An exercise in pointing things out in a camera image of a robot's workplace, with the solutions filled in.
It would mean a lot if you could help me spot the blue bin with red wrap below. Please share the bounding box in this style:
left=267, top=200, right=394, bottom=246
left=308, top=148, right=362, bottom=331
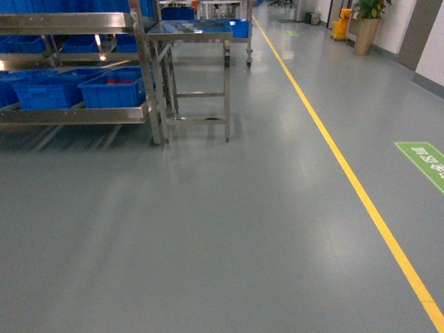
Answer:
left=78, top=67, right=146, bottom=108

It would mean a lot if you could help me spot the blue bin rear right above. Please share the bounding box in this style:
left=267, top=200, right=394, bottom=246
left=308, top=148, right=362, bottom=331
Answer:
left=116, top=34, right=138, bottom=53

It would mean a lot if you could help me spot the steel shelf rack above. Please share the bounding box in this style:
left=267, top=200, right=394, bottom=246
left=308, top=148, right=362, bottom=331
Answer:
left=1, top=1, right=165, bottom=144

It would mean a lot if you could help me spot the blue bin with plastic bag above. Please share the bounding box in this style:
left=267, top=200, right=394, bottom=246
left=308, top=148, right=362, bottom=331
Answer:
left=62, top=35, right=105, bottom=53

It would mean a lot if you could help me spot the blue empty bin front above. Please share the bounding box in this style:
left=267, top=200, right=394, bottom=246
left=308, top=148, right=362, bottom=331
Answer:
left=13, top=67, right=105, bottom=110

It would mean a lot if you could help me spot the steel work table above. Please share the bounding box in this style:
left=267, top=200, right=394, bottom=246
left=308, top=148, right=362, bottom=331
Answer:
left=145, top=19, right=233, bottom=142

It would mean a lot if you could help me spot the red bubble wrap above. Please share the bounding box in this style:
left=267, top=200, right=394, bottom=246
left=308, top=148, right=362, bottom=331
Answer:
left=106, top=78, right=134, bottom=85

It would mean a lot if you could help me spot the yellow mop bucket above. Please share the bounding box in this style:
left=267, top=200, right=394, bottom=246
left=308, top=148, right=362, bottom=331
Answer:
left=331, top=8, right=352, bottom=41

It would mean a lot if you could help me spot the tall plant pot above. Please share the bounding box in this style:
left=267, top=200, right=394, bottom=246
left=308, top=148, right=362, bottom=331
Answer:
left=354, top=19, right=381, bottom=56

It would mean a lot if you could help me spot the green potted plant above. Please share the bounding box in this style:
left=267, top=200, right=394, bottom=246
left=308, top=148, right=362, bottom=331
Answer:
left=352, top=0, right=393, bottom=20

